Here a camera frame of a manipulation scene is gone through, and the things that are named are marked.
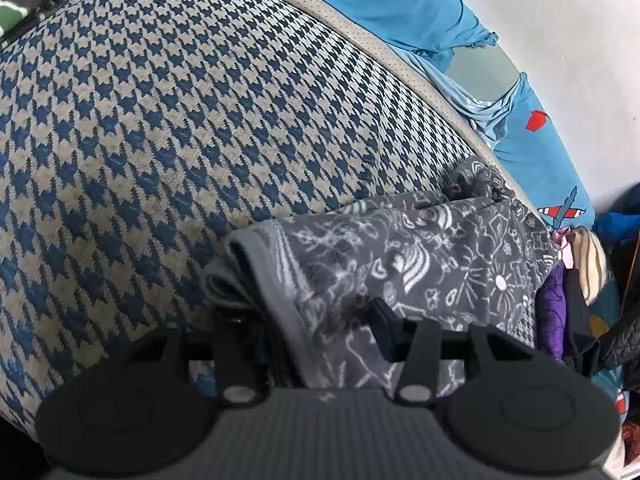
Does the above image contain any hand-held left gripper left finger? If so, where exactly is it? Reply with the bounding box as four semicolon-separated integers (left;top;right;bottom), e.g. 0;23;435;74
125;322;273;408

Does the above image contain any dark blue cloth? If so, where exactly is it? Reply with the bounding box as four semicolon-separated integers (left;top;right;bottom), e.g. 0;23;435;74
595;212;640;251

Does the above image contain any grey foam pad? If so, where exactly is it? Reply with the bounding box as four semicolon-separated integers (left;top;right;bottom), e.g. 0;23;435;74
447;42;523;103

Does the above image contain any blue beige houndstooth mat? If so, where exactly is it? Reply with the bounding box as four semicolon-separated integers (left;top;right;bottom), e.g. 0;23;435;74
0;0;561;426

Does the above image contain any light blue cloth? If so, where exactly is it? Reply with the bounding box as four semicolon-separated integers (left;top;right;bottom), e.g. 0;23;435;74
425;62;526;146

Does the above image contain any long blue airplane-print cushion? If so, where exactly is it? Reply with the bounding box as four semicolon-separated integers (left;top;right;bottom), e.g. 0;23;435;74
255;0;501;68

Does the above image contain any blonde doll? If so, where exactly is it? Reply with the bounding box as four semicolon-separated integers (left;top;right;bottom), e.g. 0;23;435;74
552;225;611;306

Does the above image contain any green grey striped folded garment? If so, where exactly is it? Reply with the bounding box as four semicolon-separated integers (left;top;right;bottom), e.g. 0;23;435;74
0;0;81;43

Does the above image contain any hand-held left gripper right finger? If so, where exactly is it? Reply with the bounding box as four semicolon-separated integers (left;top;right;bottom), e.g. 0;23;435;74
369;297;538;408

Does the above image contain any grey doodle-print fleece garment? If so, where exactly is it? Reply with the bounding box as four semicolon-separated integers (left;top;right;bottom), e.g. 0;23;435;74
200;157;563;393

